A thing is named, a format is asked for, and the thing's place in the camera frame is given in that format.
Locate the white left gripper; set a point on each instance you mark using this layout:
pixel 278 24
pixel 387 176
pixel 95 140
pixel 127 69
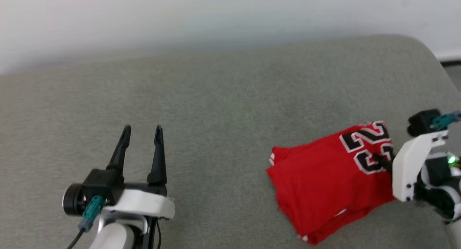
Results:
pixel 144 204

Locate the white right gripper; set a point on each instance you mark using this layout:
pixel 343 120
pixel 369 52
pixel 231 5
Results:
pixel 407 166

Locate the red basketball jersey shirt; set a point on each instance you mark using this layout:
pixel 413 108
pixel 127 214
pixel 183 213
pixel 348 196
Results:
pixel 317 177

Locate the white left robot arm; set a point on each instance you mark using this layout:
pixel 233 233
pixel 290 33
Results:
pixel 111 238

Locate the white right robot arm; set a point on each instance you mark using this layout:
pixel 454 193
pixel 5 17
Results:
pixel 437 177

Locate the grey fabric sofa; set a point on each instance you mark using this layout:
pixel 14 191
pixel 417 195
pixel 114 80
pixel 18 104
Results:
pixel 216 115

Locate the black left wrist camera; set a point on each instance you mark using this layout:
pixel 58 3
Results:
pixel 99 186

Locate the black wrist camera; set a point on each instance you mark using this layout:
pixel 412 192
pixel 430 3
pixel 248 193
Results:
pixel 421 123
pixel 99 186

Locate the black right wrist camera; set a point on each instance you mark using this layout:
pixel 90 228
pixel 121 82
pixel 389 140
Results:
pixel 421 123

